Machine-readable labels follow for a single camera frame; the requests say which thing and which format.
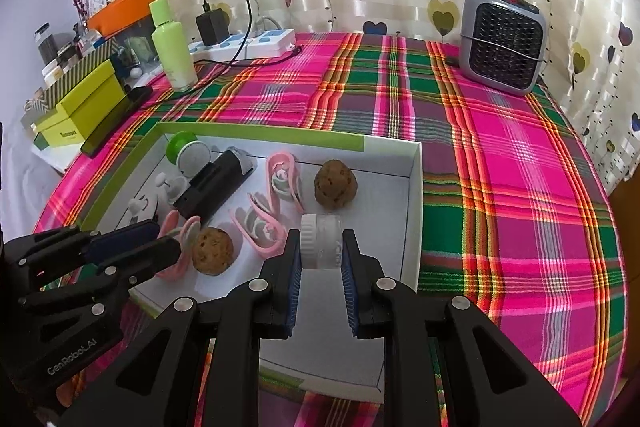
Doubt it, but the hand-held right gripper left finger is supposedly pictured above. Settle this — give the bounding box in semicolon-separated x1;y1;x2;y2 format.
55;229;303;427

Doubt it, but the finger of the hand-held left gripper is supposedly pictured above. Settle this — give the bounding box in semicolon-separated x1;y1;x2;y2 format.
20;238;182;344
4;219;160;266

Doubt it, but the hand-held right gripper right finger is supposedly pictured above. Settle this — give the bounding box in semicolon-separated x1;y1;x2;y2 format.
339;229;583;427

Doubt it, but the pink clip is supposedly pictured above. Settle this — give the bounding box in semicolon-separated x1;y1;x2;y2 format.
154;212;202;282
265;152;306;214
231;191;288;259

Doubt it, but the white round case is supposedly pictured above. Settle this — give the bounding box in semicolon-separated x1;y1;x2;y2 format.
129;197;162;224

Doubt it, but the white plastic jar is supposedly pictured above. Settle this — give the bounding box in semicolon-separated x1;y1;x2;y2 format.
300;213;346;270

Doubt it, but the brown walnut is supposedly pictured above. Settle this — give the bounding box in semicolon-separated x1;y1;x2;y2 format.
314;159;357;208
192;227;235;277

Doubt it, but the small white knob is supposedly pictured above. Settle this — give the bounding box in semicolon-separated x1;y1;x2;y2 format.
154;172;188;202

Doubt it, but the white green cardboard box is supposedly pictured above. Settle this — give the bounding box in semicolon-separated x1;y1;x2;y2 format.
75;122;423;400

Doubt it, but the black battery charger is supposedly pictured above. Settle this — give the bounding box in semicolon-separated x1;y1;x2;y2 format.
175;148;257;220

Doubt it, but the green white knob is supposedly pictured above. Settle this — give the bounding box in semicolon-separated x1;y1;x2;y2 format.
166;132;211;178

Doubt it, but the black smartphone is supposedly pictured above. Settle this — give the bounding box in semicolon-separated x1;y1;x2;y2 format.
81;87;153;158

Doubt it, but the lime green shoebox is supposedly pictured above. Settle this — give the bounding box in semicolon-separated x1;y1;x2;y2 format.
32;59;128;148

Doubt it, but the zigzag patterned box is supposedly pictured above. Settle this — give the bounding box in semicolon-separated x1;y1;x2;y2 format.
20;39;121;122

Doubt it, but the group of small cosmetic jars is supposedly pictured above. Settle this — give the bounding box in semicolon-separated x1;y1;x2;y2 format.
55;32;108;82

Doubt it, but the clear plastic container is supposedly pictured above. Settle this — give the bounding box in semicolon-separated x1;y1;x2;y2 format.
117;19;166;72

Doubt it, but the light green plastic bottle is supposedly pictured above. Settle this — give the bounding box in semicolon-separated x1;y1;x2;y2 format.
149;0;198;92

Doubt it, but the glass jar black lid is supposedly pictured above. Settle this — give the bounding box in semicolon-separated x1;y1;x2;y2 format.
34;23;57;64

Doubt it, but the black power adapter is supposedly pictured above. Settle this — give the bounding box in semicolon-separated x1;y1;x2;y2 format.
195;9;231;46

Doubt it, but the orange tray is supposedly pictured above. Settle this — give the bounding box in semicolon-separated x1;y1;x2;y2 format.
86;0;168;35

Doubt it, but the white blue power strip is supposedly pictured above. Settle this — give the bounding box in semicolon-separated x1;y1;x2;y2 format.
189;28;297;62

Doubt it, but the wooden wardrobe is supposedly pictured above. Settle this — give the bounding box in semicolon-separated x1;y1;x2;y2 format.
607;177;640;218

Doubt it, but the grey space heater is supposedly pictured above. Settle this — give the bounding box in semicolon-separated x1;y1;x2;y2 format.
459;0;546;95

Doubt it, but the black charging cable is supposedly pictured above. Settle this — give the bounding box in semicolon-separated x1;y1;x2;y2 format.
145;0;303;108

